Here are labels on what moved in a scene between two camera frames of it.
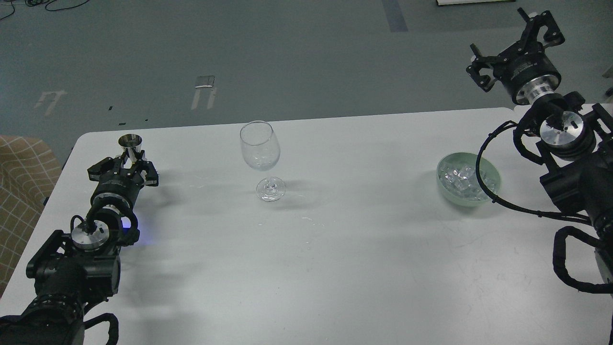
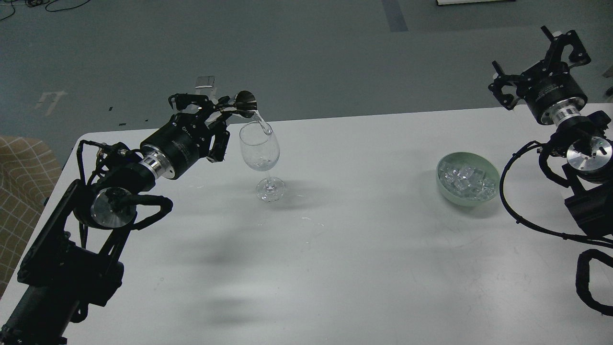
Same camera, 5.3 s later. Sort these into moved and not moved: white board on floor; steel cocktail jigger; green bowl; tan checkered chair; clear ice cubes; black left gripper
Moved: black left gripper; steel cocktail jigger
Not moved: clear ice cubes; green bowl; white board on floor; tan checkered chair
